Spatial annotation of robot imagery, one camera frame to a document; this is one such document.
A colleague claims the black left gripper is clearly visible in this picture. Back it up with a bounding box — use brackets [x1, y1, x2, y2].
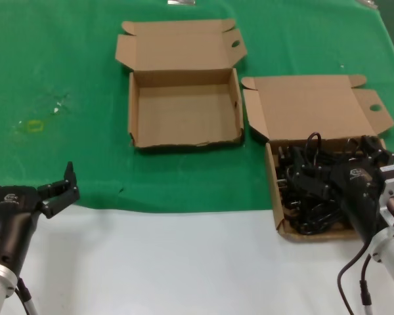
[0, 159, 81, 275]

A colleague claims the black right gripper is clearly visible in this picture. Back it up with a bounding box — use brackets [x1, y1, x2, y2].
[284, 135, 394, 244]

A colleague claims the cardboard box with intact rim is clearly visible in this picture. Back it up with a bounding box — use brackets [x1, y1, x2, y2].
[241, 74, 394, 244]

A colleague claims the cardboard box with torn rim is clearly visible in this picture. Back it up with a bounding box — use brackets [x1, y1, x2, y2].
[114, 18, 249, 154]

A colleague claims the green table cloth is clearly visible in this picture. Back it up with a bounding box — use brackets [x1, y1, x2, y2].
[0, 0, 394, 213]

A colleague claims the tangled black power cables pile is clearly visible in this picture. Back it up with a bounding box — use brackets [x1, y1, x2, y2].
[275, 131, 387, 236]

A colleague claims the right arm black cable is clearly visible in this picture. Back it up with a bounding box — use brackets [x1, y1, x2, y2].
[337, 229, 383, 315]

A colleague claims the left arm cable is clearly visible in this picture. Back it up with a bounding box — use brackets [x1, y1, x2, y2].
[16, 278, 39, 315]

